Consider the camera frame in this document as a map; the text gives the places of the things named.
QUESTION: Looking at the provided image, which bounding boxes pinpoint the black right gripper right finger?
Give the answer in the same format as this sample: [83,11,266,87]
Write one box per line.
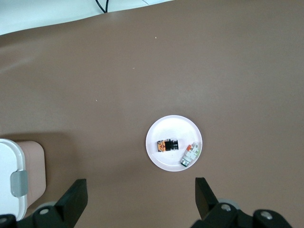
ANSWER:
[193,177,254,228]

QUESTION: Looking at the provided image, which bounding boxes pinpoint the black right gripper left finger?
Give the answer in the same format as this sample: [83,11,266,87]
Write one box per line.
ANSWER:
[32,179,89,228]

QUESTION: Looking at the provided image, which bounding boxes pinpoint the orange and black switch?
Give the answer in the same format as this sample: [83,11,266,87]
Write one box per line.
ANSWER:
[156,138,180,153]

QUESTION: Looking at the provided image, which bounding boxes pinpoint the white lidded storage box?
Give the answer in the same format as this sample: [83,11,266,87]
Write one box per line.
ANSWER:
[0,138,46,220]

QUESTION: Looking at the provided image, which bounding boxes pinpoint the pink round plate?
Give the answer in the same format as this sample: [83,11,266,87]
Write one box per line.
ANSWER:
[145,115,203,172]

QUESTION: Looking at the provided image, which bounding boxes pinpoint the brown table mat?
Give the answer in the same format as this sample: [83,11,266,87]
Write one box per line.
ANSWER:
[0,0,304,228]

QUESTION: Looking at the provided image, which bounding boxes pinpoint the white and red switch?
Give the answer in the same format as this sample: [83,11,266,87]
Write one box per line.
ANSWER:
[180,142,202,168]

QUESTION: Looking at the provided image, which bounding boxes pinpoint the thin black cable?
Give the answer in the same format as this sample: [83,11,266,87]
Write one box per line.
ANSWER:
[95,0,110,14]

